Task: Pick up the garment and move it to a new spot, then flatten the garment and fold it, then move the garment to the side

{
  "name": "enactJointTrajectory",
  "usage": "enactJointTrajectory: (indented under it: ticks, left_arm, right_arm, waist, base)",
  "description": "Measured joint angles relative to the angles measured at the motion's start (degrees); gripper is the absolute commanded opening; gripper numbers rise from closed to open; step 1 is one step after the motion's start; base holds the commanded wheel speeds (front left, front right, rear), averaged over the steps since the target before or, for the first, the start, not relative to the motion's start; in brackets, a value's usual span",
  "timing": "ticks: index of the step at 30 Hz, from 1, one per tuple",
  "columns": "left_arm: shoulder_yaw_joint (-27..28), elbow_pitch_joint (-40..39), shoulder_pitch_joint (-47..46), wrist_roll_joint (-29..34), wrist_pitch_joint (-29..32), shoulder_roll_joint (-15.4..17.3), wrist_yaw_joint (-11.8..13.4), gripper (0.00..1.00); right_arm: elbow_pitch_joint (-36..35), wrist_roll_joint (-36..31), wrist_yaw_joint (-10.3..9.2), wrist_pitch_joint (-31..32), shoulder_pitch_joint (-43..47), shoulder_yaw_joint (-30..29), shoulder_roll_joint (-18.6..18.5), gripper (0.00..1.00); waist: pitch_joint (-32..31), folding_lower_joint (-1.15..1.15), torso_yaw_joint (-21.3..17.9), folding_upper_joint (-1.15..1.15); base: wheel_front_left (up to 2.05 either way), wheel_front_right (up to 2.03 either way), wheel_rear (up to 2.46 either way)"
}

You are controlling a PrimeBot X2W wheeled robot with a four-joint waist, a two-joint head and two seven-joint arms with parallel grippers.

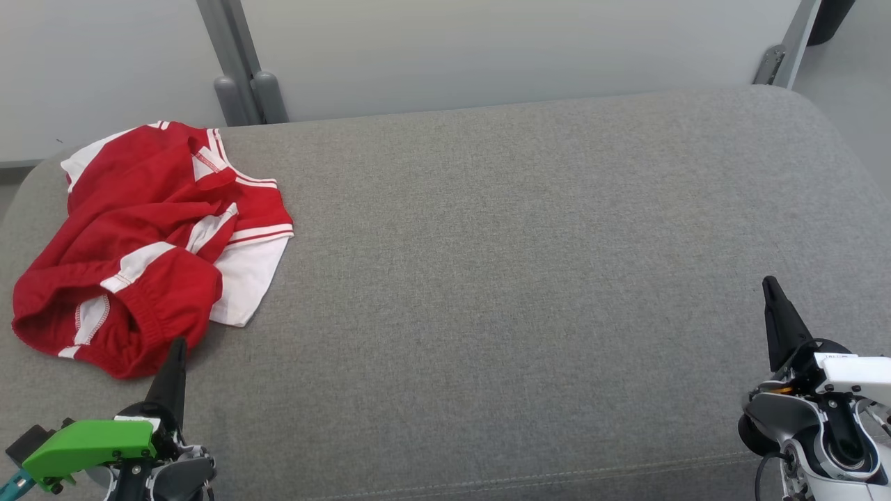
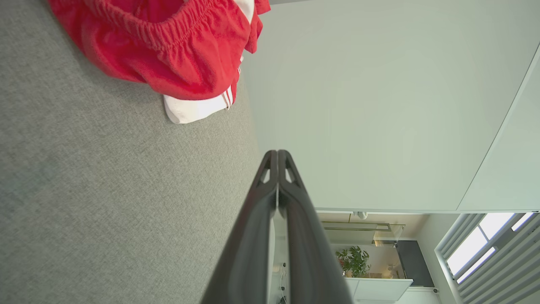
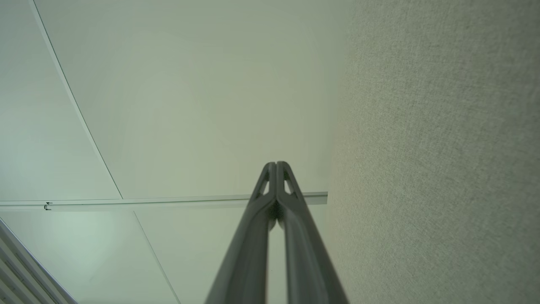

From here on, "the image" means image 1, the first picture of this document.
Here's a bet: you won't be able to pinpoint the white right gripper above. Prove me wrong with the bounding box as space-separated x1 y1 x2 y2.
762 276 891 408

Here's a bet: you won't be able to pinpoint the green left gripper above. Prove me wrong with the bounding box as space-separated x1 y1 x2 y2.
22 338 189 493

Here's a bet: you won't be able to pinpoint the red shorts with white stripe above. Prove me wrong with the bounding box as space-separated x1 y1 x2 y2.
12 202 241 380

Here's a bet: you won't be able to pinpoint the red white basketball jersey shirt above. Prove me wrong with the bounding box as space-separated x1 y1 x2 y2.
61 120 294 328

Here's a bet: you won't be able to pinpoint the grey fabric sofa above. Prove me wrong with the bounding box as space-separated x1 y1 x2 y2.
0 85 891 501

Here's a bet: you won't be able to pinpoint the black round object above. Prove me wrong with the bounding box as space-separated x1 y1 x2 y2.
807 0 855 46

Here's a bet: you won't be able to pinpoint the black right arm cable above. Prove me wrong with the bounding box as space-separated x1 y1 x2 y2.
755 451 794 501

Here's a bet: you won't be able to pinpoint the left camera cable teal plug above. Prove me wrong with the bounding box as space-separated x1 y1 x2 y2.
0 470 36 501

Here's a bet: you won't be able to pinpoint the grey metal hinge bracket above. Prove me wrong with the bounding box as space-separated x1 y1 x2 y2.
752 45 786 86

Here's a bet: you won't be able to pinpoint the grey slanted frame bar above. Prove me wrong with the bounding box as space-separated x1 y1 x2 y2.
773 0 822 90

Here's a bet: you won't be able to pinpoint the grey partition post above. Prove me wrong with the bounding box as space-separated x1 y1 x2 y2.
223 0 290 125
197 0 253 127

